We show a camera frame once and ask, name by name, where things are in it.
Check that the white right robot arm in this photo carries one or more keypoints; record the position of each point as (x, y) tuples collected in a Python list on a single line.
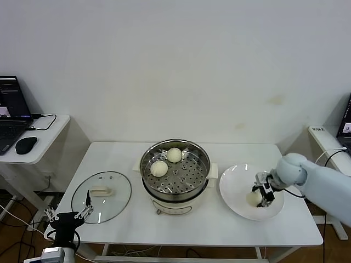
[(323, 178)]

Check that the white steamed baozi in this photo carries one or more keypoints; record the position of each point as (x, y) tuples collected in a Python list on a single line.
[(251, 198), (174, 154), (159, 168)]

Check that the stainless steel steamer basket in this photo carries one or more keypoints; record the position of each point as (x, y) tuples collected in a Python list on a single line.
[(189, 175)]

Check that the cream electric cooker base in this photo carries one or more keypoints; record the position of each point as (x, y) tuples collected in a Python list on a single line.
[(175, 204)]

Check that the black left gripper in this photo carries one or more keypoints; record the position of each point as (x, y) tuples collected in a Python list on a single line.
[(65, 223)]

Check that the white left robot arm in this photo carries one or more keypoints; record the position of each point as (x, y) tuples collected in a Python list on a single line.
[(55, 253)]

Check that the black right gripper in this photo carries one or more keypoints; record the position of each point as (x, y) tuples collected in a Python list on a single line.
[(267, 193)]

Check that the white round plate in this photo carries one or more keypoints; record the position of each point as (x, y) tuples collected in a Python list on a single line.
[(235, 186)]

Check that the white table frame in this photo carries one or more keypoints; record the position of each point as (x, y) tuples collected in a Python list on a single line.
[(192, 259)]

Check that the black laptop with mouse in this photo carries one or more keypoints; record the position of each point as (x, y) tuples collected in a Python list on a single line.
[(11, 131)]

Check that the white side table with mouse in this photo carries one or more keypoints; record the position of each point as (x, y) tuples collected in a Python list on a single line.
[(46, 142)]

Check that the white side table with label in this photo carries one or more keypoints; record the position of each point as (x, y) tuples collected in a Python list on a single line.
[(326, 142)]

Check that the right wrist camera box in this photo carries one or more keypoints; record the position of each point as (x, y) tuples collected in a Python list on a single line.
[(261, 178)]

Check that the black computer mouse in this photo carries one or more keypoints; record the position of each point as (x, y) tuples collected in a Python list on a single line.
[(26, 145)]

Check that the small printed label sticker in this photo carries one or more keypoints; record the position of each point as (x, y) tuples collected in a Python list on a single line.
[(318, 129)]

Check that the black laptop without mouse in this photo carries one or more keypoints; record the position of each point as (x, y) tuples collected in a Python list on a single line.
[(346, 128)]

